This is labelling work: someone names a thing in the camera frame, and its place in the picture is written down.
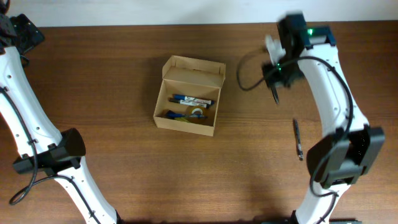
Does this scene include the grey Sharpie marker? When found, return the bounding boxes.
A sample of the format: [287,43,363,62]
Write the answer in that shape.
[271,85,279,105]

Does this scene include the black ballpoint pen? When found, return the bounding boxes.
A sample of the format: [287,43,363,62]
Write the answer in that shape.
[293,119,303,161]

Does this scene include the cardboard box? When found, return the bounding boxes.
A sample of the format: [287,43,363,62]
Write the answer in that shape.
[153,55,226,136]

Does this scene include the yellow tape roll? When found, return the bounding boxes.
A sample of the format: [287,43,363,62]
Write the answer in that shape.
[186,106,208,119]

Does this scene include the black whiteboard marker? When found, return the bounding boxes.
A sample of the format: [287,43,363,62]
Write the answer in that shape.
[169,98,210,108]

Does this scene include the blue whiteboard marker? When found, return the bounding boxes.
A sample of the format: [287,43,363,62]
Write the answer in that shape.
[174,94,215,105]

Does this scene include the yellow highlighter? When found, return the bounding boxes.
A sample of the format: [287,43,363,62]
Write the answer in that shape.
[174,117,191,123]

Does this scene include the blue ballpoint pen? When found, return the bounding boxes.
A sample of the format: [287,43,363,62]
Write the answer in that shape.
[165,111,207,119]

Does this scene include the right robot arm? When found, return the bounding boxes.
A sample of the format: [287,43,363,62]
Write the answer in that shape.
[262,12,385,223]

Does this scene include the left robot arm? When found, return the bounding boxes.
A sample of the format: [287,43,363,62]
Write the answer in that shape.
[1,4,122,223]

